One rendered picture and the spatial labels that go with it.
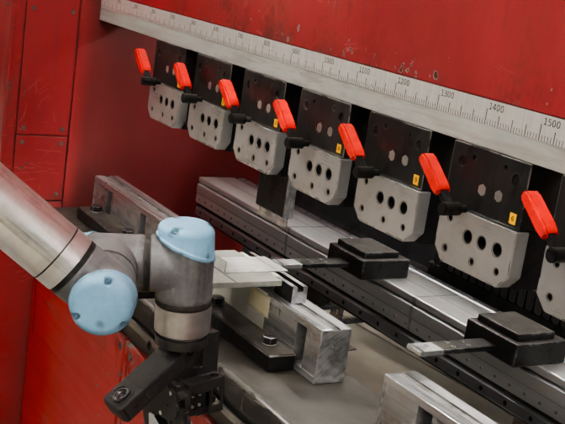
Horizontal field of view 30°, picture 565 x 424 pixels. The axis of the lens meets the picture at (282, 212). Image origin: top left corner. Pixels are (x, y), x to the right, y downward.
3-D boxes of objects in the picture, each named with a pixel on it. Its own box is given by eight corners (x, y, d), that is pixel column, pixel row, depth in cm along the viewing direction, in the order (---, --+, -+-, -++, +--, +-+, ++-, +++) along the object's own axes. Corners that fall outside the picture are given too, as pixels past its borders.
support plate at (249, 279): (102, 257, 185) (102, 251, 185) (234, 255, 199) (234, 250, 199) (142, 291, 170) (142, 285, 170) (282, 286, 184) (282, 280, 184)
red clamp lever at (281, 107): (272, 96, 173) (290, 143, 168) (294, 98, 175) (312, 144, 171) (268, 103, 174) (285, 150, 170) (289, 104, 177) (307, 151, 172)
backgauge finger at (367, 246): (259, 262, 198) (263, 236, 197) (372, 259, 212) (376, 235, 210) (292, 283, 188) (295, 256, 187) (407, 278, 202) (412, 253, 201)
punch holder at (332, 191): (285, 184, 177) (299, 87, 174) (328, 185, 182) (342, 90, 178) (333, 208, 165) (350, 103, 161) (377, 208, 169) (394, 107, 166)
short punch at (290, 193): (254, 214, 194) (261, 164, 192) (263, 214, 195) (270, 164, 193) (281, 230, 186) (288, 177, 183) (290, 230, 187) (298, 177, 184)
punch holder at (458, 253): (431, 256, 144) (452, 138, 141) (478, 255, 149) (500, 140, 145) (504, 292, 132) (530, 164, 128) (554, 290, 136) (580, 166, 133)
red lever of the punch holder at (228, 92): (219, 76, 190) (233, 119, 185) (239, 78, 192) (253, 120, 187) (214, 83, 191) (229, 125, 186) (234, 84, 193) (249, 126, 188)
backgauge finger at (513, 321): (388, 345, 164) (393, 315, 163) (513, 336, 177) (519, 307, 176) (436, 375, 154) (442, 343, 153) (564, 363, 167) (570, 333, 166)
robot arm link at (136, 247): (60, 246, 128) (151, 250, 129) (66, 223, 139) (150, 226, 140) (59, 308, 130) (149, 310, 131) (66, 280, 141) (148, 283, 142)
